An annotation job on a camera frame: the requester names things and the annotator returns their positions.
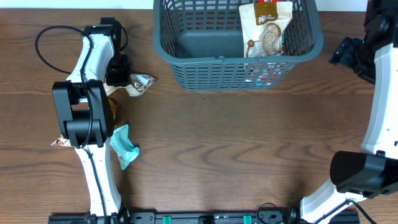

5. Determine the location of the red yellow spaghetti packet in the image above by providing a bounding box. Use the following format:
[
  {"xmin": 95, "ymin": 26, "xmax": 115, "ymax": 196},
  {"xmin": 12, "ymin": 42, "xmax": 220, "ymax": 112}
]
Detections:
[{"xmin": 257, "ymin": 0, "xmax": 279, "ymax": 3}]

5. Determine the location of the black camera cable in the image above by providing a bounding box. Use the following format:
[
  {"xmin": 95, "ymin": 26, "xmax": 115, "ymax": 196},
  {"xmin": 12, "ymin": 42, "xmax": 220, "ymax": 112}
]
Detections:
[{"xmin": 34, "ymin": 25, "xmax": 94, "ymax": 75}]

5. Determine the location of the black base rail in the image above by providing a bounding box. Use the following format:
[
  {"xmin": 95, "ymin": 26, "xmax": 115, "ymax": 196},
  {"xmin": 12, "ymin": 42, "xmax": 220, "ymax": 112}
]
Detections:
[{"xmin": 48, "ymin": 210, "xmax": 361, "ymax": 224}]

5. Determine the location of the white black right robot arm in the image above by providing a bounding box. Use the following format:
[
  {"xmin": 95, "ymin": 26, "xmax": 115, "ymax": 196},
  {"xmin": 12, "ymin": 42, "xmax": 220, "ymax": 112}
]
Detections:
[{"xmin": 284, "ymin": 0, "xmax": 397, "ymax": 223}]

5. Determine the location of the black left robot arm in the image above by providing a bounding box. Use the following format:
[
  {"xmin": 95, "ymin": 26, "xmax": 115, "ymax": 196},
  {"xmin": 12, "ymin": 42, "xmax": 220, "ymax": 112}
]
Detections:
[{"xmin": 49, "ymin": 17, "xmax": 130, "ymax": 223}]

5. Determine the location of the teal white small packet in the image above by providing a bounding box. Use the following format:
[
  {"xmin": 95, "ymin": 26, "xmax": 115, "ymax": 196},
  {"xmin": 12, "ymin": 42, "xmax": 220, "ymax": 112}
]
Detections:
[{"xmin": 110, "ymin": 124, "xmax": 140, "ymax": 170}]

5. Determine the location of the grey plastic mesh basket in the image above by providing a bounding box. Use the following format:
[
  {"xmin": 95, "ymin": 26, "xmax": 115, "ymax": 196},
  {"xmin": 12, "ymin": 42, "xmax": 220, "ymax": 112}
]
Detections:
[{"xmin": 153, "ymin": 0, "xmax": 323, "ymax": 91}]

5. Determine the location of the beige brown snack bag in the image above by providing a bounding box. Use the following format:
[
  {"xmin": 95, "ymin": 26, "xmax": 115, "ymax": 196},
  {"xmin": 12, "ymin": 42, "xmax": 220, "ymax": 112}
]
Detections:
[
  {"xmin": 51, "ymin": 98, "xmax": 118, "ymax": 147},
  {"xmin": 103, "ymin": 73, "xmax": 159, "ymax": 97}
]

